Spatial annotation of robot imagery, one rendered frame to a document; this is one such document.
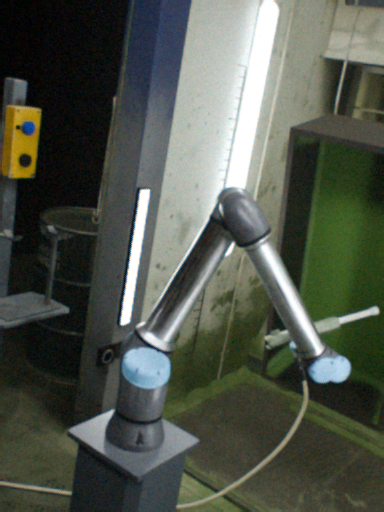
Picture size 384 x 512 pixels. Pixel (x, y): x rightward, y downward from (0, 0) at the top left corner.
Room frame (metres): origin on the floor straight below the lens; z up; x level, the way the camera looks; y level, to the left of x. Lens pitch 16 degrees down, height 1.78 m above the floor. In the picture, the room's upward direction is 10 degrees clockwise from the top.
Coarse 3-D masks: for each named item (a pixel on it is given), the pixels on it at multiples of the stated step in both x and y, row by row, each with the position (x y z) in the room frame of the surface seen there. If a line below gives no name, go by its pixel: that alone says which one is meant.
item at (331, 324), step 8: (360, 312) 2.47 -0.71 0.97; (368, 312) 2.47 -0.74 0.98; (376, 312) 2.48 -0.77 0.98; (328, 320) 2.42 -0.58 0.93; (336, 320) 2.42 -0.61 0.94; (344, 320) 2.44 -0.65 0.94; (352, 320) 2.45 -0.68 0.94; (320, 328) 2.39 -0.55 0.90; (328, 328) 2.40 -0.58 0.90; (336, 328) 2.42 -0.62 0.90; (272, 336) 2.34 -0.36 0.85; (280, 336) 2.34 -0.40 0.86; (288, 336) 2.35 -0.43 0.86; (272, 344) 2.33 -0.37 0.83; (280, 344) 2.34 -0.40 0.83; (288, 344) 2.35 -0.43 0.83; (296, 360) 2.36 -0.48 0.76; (304, 368) 2.36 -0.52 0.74; (304, 376) 2.35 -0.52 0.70
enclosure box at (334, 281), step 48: (288, 144) 2.61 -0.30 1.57; (336, 144) 2.87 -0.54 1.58; (288, 192) 2.69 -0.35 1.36; (336, 192) 2.89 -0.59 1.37; (288, 240) 2.77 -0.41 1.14; (336, 240) 2.91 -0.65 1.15; (336, 288) 2.93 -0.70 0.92; (336, 336) 2.95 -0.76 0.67; (288, 384) 2.74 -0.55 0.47; (336, 384) 2.78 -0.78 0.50
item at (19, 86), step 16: (16, 80) 2.38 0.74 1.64; (16, 96) 2.38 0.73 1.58; (0, 144) 2.40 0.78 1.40; (0, 160) 2.40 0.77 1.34; (0, 176) 2.39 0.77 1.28; (0, 192) 2.39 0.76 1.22; (0, 208) 2.38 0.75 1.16; (0, 224) 2.38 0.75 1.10; (0, 288) 2.39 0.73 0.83; (0, 336) 2.41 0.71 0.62; (0, 352) 2.41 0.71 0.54
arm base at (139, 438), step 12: (120, 420) 1.77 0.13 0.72; (132, 420) 1.75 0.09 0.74; (156, 420) 1.78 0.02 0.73; (108, 432) 1.78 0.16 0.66; (120, 432) 1.75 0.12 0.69; (132, 432) 1.74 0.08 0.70; (144, 432) 1.75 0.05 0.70; (156, 432) 1.78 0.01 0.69; (120, 444) 1.74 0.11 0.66; (132, 444) 1.73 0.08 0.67; (144, 444) 1.74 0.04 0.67; (156, 444) 1.77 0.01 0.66
